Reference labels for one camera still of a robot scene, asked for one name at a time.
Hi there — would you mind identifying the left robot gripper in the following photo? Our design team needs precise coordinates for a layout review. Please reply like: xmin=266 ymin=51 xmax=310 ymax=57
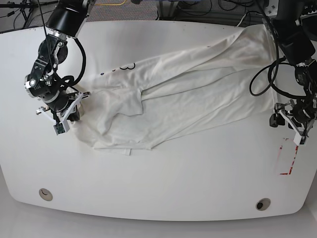
xmin=269 ymin=100 xmax=317 ymax=135

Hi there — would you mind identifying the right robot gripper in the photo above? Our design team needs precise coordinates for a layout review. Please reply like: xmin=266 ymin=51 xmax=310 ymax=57
xmin=39 ymin=90 xmax=91 ymax=122

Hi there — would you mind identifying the white printed T-shirt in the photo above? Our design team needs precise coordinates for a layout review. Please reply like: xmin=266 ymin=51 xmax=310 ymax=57
xmin=71 ymin=25 xmax=276 ymax=155

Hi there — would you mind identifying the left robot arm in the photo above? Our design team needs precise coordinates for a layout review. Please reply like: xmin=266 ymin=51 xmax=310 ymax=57
xmin=258 ymin=0 xmax=317 ymax=137

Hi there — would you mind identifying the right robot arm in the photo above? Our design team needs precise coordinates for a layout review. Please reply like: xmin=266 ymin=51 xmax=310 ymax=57
xmin=24 ymin=0 xmax=95 ymax=122

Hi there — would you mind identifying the red tape rectangle marking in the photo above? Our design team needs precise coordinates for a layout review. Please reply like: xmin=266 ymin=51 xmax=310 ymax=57
xmin=275 ymin=138 xmax=298 ymax=176

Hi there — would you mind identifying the black tripod stand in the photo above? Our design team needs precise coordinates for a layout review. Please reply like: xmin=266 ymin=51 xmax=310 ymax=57
xmin=0 ymin=0 xmax=58 ymax=33

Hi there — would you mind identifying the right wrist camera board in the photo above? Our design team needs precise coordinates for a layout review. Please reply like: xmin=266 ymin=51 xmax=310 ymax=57
xmin=53 ymin=122 xmax=69 ymax=135

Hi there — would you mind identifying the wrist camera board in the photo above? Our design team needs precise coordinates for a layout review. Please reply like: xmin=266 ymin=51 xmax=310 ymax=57
xmin=293 ymin=133 xmax=307 ymax=146
xmin=53 ymin=122 xmax=69 ymax=135

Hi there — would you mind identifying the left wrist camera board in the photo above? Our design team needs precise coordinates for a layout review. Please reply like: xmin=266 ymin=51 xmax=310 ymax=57
xmin=293 ymin=133 xmax=307 ymax=146

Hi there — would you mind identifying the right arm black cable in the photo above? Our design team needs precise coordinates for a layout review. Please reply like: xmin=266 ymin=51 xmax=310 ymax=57
xmin=59 ymin=37 xmax=88 ymax=91

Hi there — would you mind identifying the left table cable grommet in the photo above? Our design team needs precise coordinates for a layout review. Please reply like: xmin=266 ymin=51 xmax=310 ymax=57
xmin=39 ymin=188 xmax=53 ymax=201

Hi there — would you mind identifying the table cable grommet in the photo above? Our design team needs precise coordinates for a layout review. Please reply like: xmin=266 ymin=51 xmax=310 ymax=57
xmin=39 ymin=188 xmax=53 ymax=201
xmin=256 ymin=198 xmax=271 ymax=211

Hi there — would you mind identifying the right table cable grommet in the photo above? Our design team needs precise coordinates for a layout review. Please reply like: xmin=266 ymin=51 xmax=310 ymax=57
xmin=256 ymin=198 xmax=271 ymax=211

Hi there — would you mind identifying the yellow cable on floor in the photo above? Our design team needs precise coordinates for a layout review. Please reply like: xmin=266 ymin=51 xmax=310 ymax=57
xmin=94 ymin=0 xmax=127 ymax=7

